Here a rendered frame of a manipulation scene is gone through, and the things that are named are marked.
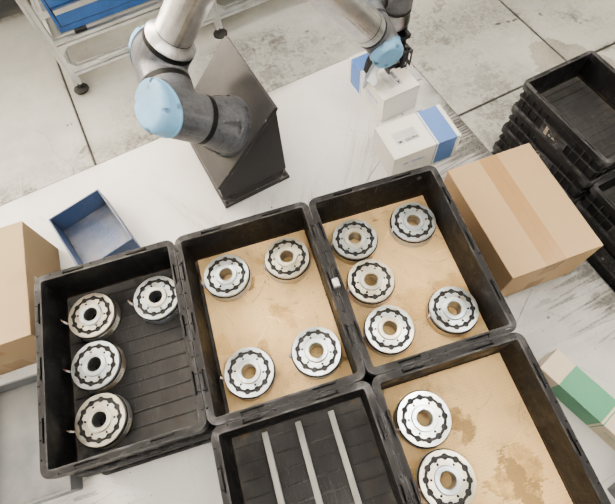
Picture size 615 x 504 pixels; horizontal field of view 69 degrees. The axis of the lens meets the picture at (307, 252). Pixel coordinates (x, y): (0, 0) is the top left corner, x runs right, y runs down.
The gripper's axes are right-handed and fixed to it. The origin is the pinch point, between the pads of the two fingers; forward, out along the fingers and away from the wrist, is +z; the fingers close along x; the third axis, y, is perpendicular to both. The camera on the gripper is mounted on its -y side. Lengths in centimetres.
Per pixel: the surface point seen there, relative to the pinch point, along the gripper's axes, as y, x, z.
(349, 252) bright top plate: 49, -40, -10
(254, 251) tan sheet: 37, -58, -7
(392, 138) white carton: 22.7, -11.0, -2.9
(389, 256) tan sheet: 54, -32, -7
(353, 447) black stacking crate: 85, -59, -7
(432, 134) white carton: 26.9, -1.1, -2.9
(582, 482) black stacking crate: 107, -28, -15
